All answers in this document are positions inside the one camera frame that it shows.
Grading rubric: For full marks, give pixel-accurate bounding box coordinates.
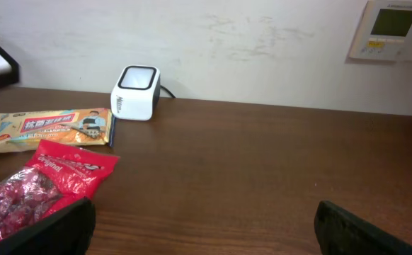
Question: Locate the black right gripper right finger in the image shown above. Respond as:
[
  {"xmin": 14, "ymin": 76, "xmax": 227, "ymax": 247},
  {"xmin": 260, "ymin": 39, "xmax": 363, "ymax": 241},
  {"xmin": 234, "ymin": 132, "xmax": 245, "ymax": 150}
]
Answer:
[{"xmin": 314, "ymin": 200, "xmax": 412, "ymax": 255}]

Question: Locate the white barcode scanner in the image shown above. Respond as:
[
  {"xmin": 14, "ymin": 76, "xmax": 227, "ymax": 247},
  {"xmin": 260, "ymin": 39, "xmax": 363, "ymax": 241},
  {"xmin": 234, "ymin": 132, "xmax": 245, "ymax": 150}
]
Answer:
[{"xmin": 110, "ymin": 65, "xmax": 161, "ymax": 121}]

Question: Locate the white wall control panel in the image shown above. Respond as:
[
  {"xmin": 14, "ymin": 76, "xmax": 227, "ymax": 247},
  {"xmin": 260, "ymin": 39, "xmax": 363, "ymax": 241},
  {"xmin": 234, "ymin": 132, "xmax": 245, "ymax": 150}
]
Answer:
[{"xmin": 348, "ymin": 0, "xmax": 412, "ymax": 62}]

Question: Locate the beige wet wipes pack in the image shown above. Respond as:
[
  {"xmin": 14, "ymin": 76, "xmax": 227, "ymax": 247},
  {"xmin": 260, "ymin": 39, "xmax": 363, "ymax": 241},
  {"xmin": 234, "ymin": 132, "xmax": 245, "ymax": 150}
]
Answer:
[{"xmin": 0, "ymin": 108, "xmax": 116, "ymax": 153}]

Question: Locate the black scanner cable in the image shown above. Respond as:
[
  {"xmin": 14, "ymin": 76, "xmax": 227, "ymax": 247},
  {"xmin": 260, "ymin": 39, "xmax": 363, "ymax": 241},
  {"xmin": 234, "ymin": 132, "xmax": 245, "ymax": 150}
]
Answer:
[{"xmin": 159, "ymin": 85, "xmax": 177, "ymax": 99}]

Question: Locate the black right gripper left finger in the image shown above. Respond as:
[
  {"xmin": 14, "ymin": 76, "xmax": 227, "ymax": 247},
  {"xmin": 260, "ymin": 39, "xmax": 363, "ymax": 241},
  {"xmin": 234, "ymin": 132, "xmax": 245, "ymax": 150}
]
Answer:
[{"xmin": 0, "ymin": 198, "xmax": 96, "ymax": 255}]

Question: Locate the red snack bag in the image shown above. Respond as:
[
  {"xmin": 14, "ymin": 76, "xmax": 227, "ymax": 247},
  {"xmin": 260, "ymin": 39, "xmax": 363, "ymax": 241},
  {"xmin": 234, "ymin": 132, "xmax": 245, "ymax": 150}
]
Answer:
[{"xmin": 0, "ymin": 140, "xmax": 120, "ymax": 241}]

